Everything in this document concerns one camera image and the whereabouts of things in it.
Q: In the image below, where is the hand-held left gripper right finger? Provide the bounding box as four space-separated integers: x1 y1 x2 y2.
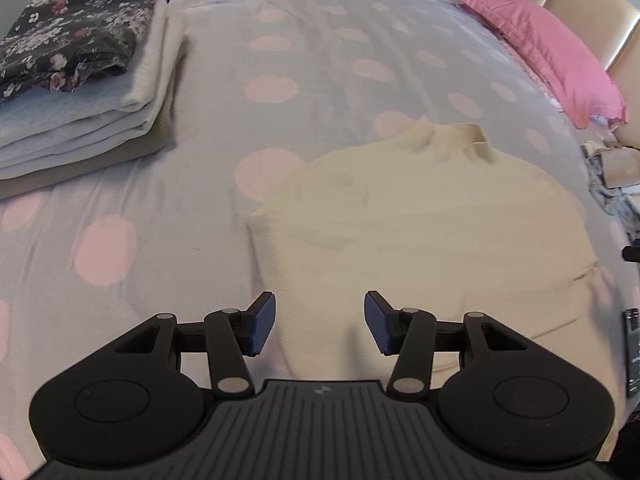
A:
364 290 533 398

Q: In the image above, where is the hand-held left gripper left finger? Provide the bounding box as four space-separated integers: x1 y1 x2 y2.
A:
107 291 277 401

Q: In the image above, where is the cream sweater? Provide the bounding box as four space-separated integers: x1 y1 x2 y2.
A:
245 115 601 383

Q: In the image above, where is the crumpled clothes pile at right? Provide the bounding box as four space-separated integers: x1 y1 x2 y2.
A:
587 157 640 241

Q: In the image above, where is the stack of folded light clothes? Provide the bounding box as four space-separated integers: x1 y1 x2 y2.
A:
0 79 176 181

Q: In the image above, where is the beige folded garment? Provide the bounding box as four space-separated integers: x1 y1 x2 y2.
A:
0 105 177 199

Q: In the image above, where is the pink pillow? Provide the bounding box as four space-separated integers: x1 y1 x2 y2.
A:
447 0 628 131

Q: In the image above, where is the beige padded headboard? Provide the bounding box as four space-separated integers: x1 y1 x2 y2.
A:
485 0 640 151

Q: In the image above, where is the bed with polka dot sheet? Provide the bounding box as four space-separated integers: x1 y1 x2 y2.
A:
0 0 640 480

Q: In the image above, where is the white folded garment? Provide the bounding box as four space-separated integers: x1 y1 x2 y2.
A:
75 0 191 111

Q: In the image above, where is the dark floral folded garment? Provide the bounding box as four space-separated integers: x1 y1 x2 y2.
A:
0 0 169 106

